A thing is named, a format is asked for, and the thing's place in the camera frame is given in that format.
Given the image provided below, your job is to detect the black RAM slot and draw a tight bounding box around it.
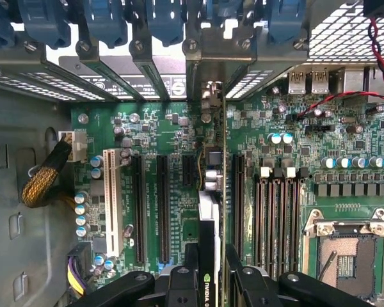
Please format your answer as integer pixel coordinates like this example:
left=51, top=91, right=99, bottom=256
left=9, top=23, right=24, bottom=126
left=255, top=166, right=272, bottom=269
left=268, top=168, right=284, bottom=272
left=283, top=166, right=297, bottom=272
left=294, top=168, right=309, bottom=272

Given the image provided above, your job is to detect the thin metal locking lever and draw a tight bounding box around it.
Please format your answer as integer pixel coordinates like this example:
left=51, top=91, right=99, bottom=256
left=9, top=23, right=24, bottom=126
left=318, top=250, right=338, bottom=281

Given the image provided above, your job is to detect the CPU socket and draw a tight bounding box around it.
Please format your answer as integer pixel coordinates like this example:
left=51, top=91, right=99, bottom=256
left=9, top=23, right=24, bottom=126
left=302, top=207, right=384, bottom=300

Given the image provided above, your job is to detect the white expansion slot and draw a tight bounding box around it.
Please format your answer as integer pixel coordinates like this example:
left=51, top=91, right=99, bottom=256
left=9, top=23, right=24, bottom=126
left=102, top=148, right=125, bottom=259

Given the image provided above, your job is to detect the short black expansion slot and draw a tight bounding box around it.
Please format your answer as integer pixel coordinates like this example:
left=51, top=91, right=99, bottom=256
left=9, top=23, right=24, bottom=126
left=182, top=155, right=196, bottom=189

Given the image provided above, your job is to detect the green Dell motherboard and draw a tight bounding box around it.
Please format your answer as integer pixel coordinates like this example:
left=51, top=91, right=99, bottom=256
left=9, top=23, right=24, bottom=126
left=70, top=92, right=384, bottom=307

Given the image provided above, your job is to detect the metal slot blanking plate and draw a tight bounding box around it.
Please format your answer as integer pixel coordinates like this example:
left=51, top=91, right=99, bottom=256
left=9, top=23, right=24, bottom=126
left=225, top=27, right=310, bottom=100
left=0, top=40, right=111, bottom=104

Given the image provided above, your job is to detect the open grey PC case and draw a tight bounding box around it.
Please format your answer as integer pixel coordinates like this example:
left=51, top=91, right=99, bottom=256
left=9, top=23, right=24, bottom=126
left=0, top=0, right=384, bottom=307

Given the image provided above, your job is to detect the silver USB port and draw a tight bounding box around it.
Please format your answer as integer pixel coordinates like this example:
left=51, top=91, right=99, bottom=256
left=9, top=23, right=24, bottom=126
left=310, top=70, right=330, bottom=95
left=287, top=70, right=308, bottom=96

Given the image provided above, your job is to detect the black labelled panel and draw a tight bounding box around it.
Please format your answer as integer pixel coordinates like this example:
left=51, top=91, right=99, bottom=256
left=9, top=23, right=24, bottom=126
left=59, top=56, right=188, bottom=100

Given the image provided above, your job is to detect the blue card retention clip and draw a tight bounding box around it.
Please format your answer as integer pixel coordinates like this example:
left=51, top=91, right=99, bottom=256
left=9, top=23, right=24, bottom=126
left=83, top=0, right=129, bottom=49
left=17, top=0, right=72, bottom=51
left=145, top=0, right=186, bottom=47
left=0, top=0, right=16, bottom=49
left=266, top=0, right=308, bottom=45
left=207, top=0, right=253, bottom=29

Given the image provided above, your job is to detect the purple yellow wire bundle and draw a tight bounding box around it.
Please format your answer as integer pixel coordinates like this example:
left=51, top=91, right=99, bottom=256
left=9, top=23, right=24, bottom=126
left=66, top=242, right=93, bottom=298

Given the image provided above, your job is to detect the braided wire with white plug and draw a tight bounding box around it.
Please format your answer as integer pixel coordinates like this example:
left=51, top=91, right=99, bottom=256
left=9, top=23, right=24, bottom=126
left=20, top=129, right=88, bottom=209

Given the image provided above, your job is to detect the red black twisted wire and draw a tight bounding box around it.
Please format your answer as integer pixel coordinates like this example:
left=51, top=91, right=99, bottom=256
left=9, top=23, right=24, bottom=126
left=296, top=15, right=384, bottom=120

